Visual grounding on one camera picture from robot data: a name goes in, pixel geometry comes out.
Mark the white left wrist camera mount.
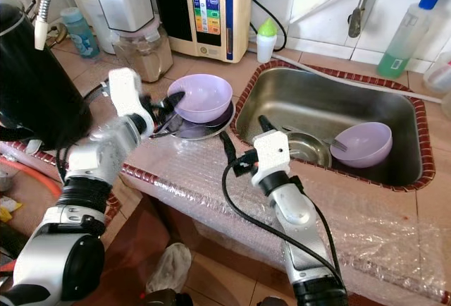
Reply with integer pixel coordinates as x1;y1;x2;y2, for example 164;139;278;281
109;67;155;121

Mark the white bottle green cap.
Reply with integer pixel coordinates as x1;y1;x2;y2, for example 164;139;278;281
255;18;278;65

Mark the wide purple plastic bowl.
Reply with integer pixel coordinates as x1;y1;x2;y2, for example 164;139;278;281
167;74;234;126

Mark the orange hose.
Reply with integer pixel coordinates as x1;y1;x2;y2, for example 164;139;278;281
0;156;65;273

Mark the clear bubble wrap sheet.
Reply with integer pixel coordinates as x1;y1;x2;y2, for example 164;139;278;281
106;133;450;304

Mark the white plastic jug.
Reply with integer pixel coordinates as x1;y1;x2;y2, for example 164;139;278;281
77;0;118;55

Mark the small stainless steel bowl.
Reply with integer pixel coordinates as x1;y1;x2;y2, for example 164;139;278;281
285;130;333;169

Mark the clear bottle green dish soap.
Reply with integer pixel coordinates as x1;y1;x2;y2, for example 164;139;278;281
376;0;442;80

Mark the black electric kettle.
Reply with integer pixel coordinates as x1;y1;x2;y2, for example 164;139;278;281
0;0;92;151

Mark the yellow wrapper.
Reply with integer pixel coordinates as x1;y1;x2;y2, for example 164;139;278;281
0;196;24;224

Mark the black power cable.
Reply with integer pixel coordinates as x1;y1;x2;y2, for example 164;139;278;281
251;0;288;53

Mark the beige water ionizer appliance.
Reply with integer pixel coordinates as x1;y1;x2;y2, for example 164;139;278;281
151;0;255;64

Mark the stainless steel sink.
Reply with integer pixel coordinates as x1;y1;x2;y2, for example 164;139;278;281
231;61;436;192

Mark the white crumpled cloth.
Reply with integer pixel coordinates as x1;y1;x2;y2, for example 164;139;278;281
144;242;193;295

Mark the metal faucet handle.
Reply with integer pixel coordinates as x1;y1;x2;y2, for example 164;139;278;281
347;0;382;39

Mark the deep purple plastic bowl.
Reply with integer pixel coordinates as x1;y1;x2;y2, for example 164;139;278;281
329;121;394;169

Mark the silver gooseneck water hose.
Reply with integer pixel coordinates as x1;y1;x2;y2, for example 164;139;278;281
33;0;89;52

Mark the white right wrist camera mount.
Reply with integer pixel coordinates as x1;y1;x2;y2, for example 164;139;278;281
251;129;292;186

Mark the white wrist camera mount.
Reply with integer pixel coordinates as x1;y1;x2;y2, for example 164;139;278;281
109;67;155;121
251;129;292;186

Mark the small blue plastic bottle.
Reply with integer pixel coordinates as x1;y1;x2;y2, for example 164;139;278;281
61;7;101;59

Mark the round stainless steel dish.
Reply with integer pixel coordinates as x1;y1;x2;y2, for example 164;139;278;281
154;102;237;142

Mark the clear glass jar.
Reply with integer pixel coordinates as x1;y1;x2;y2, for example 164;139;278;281
112;27;175;83

